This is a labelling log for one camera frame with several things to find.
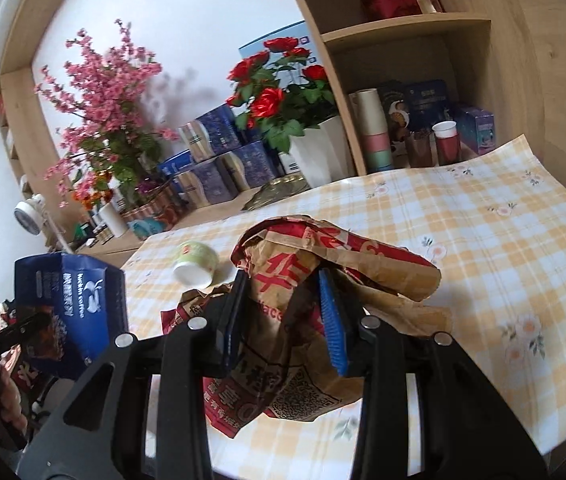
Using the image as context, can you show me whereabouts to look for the pink blossom bouquet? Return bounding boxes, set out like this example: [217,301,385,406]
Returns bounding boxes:
[35,18,180,207]

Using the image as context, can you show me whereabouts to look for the row of small brown bottles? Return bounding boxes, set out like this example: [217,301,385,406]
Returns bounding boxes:
[90,222,114,246]

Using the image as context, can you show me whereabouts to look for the light blue large box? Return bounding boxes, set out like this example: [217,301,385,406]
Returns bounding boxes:
[238,20,314,79]

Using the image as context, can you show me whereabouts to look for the green white paper cup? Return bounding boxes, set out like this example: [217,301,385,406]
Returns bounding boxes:
[172,240,220,290]

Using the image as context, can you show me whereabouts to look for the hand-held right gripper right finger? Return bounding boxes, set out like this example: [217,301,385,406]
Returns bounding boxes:
[318,268,550,480]

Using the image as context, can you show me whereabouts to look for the small blue carton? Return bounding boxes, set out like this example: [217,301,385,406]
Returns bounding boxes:
[450,102,496,156]

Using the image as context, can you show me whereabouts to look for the red cup white liner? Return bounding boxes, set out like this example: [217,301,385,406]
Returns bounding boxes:
[431,120,462,166]

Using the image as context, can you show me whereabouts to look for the white desk fan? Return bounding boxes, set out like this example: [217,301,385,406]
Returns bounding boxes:
[12,193,66,253]

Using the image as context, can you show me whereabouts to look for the dark blue printed box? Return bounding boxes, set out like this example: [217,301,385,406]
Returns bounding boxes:
[405,79,452,134]

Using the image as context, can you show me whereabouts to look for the orange artificial flowers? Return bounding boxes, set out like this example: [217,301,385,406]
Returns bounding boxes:
[70,172,114,212]

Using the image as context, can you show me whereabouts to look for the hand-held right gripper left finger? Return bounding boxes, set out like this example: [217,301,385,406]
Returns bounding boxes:
[15,270,250,480]

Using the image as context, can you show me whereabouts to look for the gold leaf tray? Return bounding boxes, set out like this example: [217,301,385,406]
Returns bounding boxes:
[241,175,312,211]

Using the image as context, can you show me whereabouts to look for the brown cup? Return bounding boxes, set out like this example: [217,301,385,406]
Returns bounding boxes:
[405,131,435,169]

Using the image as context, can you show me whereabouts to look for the blue flat gift box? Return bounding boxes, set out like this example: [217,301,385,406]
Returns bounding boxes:
[156,148,196,181]

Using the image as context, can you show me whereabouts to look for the white faceted flower pot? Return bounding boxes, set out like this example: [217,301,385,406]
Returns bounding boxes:
[287,114,356,189]

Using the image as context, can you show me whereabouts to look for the wooden shelving unit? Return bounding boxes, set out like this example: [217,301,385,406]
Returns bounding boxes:
[0,0,566,256]

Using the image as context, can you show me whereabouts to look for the white slim vase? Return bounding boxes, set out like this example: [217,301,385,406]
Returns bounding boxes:
[98,200,129,238]

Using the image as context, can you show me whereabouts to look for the teal shell ornament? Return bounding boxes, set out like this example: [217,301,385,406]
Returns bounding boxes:
[127,217,172,241]

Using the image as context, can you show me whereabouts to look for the plaid floral tablecloth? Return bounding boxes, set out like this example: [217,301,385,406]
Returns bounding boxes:
[120,133,566,477]

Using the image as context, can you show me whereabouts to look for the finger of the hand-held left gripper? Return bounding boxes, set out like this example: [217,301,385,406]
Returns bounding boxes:
[0,312,52,362]

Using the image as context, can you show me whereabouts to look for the blue coffee box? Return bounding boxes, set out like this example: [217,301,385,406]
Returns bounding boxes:
[14,252,129,380]

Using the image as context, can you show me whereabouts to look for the red rose bouquet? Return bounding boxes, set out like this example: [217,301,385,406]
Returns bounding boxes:
[226,36,338,154]

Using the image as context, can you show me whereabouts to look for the pastel paper cup stack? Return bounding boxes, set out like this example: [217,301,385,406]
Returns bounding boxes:
[352,88,395,174]

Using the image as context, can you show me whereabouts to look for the gold blue gift box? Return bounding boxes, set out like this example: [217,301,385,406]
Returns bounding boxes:
[178,104,244,164]
[172,158,239,210]
[215,140,284,191]

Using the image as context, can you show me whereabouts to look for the brown red paper bag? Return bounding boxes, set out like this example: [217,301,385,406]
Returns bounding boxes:
[161,215,454,439]

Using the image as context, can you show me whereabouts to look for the plaid fabric basket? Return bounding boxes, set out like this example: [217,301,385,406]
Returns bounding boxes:
[122,182,186,226]

